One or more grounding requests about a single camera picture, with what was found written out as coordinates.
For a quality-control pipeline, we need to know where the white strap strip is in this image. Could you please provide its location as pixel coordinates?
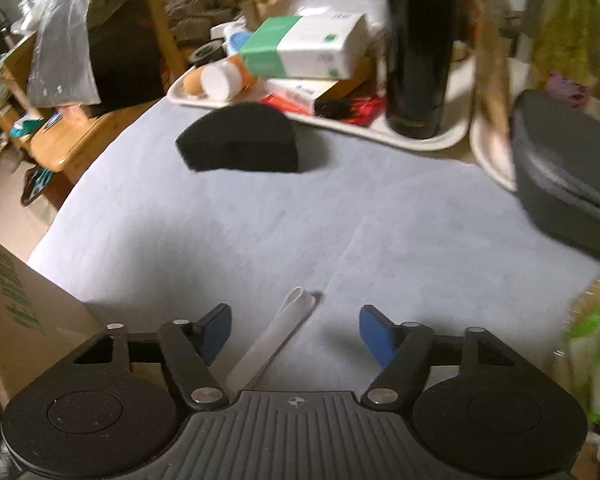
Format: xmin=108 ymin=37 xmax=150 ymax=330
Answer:
xmin=225 ymin=286 xmax=318 ymax=393

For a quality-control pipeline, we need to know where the black semicircle foam sponge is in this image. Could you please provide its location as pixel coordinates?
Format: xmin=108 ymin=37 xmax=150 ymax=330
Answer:
xmin=175 ymin=103 xmax=299 ymax=174

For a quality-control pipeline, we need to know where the green wet wipes pack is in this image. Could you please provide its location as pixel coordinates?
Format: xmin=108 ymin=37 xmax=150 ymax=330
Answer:
xmin=565 ymin=280 xmax=600 ymax=424

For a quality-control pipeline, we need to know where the brown cardboard box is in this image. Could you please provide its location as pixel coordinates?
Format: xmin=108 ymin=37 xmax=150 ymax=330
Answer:
xmin=0 ymin=244 xmax=104 ymax=406

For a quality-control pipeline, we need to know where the wooden chair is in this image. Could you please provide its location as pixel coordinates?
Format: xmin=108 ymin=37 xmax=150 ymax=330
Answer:
xmin=29 ymin=0 xmax=192 ymax=187

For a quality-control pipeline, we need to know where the brown egg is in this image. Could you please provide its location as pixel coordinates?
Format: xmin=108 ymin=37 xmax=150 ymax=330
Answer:
xmin=182 ymin=67 xmax=204 ymax=96

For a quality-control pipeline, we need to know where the white cap orange bottle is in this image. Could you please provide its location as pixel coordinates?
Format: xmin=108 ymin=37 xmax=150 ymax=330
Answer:
xmin=200 ymin=54 xmax=258 ymax=102

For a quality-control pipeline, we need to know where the grey zip hard case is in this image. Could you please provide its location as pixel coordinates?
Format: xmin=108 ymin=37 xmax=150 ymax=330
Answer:
xmin=509 ymin=90 xmax=600 ymax=259

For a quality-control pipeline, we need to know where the white plastic tray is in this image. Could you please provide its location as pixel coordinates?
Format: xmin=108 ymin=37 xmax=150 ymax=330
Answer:
xmin=165 ymin=54 xmax=477 ymax=154

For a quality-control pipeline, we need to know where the black tape roll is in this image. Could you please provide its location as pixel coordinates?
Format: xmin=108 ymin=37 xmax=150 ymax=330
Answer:
xmin=187 ymin=39 xmax=226 ymax=67

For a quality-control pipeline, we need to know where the green white tissue box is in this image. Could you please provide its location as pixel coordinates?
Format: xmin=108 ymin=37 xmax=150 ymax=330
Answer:
xmin=238 ymin=13 xmax=370 ymax=80

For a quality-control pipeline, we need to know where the black thermos bottle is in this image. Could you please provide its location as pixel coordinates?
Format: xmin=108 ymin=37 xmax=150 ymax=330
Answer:
xmin=386 ymin=0 xmax=458 ymax=140

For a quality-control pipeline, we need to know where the brown paper bag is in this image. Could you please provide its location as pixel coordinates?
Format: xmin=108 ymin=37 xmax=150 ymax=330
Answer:
xmin=469 ymin=0 xmax=510 ymax=136

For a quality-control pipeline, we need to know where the right glass vase bamboo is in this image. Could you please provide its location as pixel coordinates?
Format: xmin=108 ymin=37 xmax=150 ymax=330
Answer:
xmin=527 ymin=0 xmax=600 ymax=110

